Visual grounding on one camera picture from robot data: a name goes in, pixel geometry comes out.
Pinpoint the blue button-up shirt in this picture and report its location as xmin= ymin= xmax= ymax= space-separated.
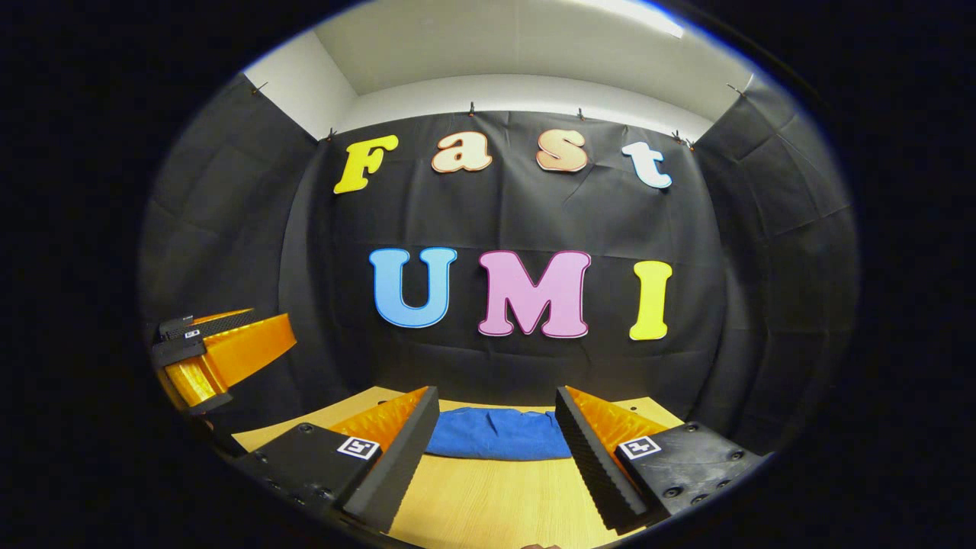
xmin=425 ymin=406 xmax=573 ymax=462

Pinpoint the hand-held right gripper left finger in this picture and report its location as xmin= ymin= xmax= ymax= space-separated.
xmin=233 ymin=385 xmax=441 ymax=535

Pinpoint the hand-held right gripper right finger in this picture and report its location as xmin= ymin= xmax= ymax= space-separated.
xmin=554 ymin=385 xmax=767 ymax=535

